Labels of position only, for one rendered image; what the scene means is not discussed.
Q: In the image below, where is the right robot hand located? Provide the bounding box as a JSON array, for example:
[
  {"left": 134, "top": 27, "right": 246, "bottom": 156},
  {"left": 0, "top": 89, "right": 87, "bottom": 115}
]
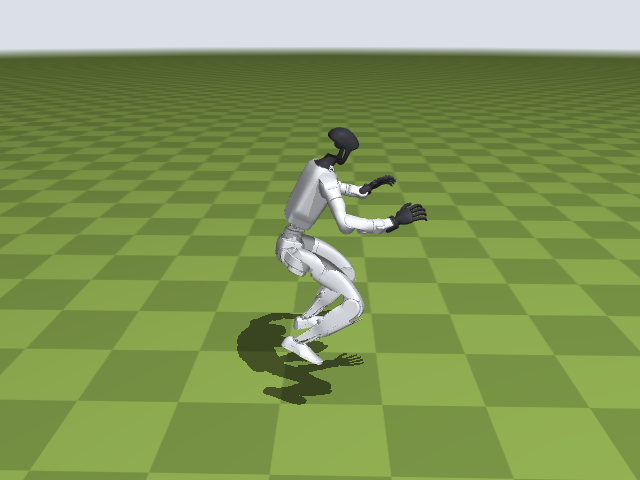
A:
[{"left": 386, "top": 203, "right": 427, "bottom": 233}]

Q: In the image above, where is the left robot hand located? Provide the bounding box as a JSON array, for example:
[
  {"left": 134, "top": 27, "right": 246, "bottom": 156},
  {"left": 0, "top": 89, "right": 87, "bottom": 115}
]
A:
[{"left": 359, "top": 175, "right": 396, "bottom": 195}]

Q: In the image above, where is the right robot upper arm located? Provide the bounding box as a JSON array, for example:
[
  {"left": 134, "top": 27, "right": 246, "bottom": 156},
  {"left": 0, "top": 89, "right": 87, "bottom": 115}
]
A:
[{"left": 319, "top": 175, "right": 355, "bottom": 234}]

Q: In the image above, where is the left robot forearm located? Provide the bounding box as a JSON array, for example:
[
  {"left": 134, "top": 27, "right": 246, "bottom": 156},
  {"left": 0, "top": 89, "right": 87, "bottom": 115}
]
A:
[{"left": 338, "top": 181, "right": 368, "bottom": 199}]

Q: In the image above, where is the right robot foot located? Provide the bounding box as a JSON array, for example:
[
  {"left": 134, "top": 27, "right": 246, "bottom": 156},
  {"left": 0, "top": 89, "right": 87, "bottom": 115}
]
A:
[{"left": 281, "top": 335, "right": 323, "bottom": 365}]

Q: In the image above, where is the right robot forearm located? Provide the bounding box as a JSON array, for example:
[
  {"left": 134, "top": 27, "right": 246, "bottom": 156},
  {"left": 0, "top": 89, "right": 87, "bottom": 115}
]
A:
[{"left": 344, "top": 215, "right": 394, "bottom": 234}]

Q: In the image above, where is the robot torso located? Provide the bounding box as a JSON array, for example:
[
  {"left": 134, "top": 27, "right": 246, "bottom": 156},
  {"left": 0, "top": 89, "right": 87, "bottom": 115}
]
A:
[{"left": 276, "top": 158, "right": 338, "bottom": 266}]

